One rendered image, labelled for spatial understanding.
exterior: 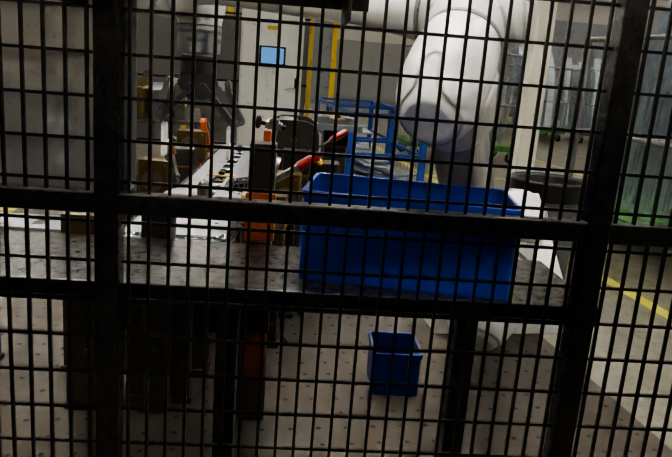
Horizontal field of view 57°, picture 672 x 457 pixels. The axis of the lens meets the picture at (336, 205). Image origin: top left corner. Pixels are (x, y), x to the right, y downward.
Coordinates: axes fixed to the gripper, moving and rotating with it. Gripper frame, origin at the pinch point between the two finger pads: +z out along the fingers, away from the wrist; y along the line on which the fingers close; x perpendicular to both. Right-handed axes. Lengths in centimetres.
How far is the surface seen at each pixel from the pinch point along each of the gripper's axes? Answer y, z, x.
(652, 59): 323, -49, 407
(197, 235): 3.7, 13.2, -18.8
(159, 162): -16.0, 9.0, 37.7
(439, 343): 59, 43, 4
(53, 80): -9, -16, -55
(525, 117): 202, 6, 361
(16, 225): -29.4, 13.2, -19.3
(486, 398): 63, 43, -21
